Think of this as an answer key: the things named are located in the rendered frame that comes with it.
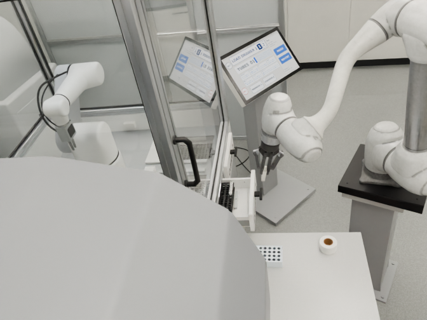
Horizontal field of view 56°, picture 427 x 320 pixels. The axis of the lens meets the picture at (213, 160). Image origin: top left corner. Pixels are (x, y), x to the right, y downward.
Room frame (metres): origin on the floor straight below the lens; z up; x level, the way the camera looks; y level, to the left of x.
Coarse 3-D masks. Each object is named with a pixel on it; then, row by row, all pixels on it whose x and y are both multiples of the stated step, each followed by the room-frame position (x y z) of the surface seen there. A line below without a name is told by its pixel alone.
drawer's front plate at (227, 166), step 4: (228, 136) 1.73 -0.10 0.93; (232, 136) 1.76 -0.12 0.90; (228, 140) 1.69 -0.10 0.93; (232, 140) 1.74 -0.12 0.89; (228, 144) 1.66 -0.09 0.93; (232, 144) 1.72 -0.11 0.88; (228, 148) 1.63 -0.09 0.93; (232, 148) 1.70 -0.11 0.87; (228, 152) 1.59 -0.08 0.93; (228, 156) 1.56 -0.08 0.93; (224, 160) 1.54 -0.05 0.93; (228, 160) 1.54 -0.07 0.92; (232, 160) 1.65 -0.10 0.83; (224, 164) 1.50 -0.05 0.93; (228, 164) 1.53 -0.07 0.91; (224, 168) 1.49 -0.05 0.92; (228, 168) 1.51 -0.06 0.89; (224, 172) 1.49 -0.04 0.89; (228, 172) 1.49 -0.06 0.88; (228, 176) 1.48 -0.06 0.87
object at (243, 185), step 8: (224, 184) 1.43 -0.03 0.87; (240, 184) 1.42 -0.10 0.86; (248, 184) 1.41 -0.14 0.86; (240, 192) 1.39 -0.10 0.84; (248, 192) 1.38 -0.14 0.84; (240, 200) 1.34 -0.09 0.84; (248, 200) 1.33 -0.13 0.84; (240, 208) 1.28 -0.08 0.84; (240, 216) 1.18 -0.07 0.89; (248, 224) 1.17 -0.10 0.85
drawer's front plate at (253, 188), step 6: (252, 174) 1.40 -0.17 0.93; (252, 180) 1.35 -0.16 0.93; (252, 186) 1.32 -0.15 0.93; (252, 192) 1.28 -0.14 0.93; (252, 198) 1.24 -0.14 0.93; (252, 204) 1.20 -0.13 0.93; (252, 210) 1.17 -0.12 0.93; (252, 216) 1.15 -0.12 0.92; (252, 222) 1.15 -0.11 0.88; (252, 228) 1.15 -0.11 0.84
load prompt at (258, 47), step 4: (256, 44) 2.27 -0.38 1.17; (260, 44) 2.28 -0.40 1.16; (264, 44) 2.29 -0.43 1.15; (248, 48) 2.23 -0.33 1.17; (252, 48) 2.24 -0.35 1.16; (256, 48) 2.25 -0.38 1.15; (260, 48) 2.26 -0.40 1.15; (264, 48) 2.27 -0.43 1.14; (240, 52) 2.20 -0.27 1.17; (244, 52) 2.20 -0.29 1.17; (248, 52) 2.21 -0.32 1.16; (252, 52) 2.22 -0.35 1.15; (256, 52) 2.23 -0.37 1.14; (236, 56) 2.17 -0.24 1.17; (240, 56) 2.18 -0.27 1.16; (244, 56) 2.19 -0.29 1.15; (248, 56) 2.19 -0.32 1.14; (232, 60) 2.14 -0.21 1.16; (236, 60) 2.15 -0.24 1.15; (240, 60) 2.16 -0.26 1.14; (232, 64) 2.12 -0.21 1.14
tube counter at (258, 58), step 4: (268, 48) 2.28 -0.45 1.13; (264, 52) 2.25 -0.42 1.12; (268, 52) 2.26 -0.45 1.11; (256, 56) 2.21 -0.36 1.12; (260, 56) 2.22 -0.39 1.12; (264, 56) 2.23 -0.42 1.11; (268, 56) 2.24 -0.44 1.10; (248, 60) 2.17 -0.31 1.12; (252, 60) 2.18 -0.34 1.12; (256, 60) 2.19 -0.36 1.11; (260, 60) 2.20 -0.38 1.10; (252, 64) 2.16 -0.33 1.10
